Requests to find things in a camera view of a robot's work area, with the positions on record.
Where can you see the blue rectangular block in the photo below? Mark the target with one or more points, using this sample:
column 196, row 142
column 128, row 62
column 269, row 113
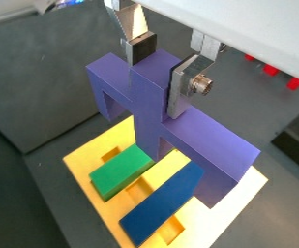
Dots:
column 160, row 206

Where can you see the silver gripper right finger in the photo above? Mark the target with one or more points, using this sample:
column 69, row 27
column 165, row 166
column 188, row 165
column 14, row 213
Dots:
column 189, row 78

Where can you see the red three-legged block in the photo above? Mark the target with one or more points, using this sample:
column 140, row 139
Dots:
column 272, row 71

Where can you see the green rectangular block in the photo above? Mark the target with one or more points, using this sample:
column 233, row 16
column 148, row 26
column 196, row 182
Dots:
column 120, row 171

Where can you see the yellow slotted board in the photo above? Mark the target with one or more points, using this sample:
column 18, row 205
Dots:
column 196, row 226

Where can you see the purple three-legged block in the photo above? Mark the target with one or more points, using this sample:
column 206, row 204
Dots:
column 138, row 89

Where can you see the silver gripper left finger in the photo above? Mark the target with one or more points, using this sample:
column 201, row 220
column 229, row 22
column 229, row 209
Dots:
column 137, row 39

